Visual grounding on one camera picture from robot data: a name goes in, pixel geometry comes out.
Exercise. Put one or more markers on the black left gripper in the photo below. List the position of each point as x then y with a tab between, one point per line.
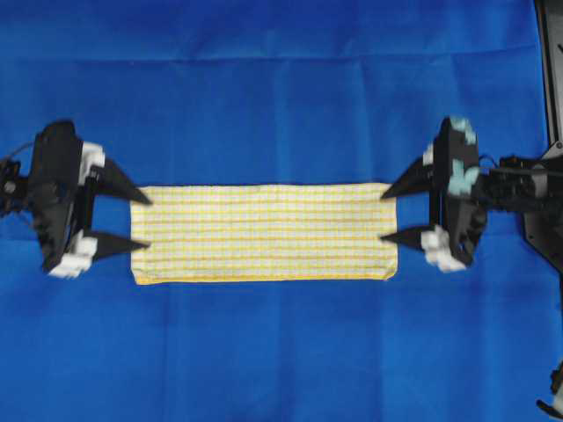
61	163

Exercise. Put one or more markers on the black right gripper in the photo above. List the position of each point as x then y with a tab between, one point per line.
450	165

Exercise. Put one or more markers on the yellow checked towel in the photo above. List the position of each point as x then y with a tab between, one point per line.
215	234

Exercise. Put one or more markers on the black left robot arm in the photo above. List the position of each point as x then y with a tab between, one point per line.
14	194

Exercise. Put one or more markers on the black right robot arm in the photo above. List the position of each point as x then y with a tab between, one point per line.
529	187

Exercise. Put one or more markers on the black aluminium table frame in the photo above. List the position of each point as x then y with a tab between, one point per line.
549	25

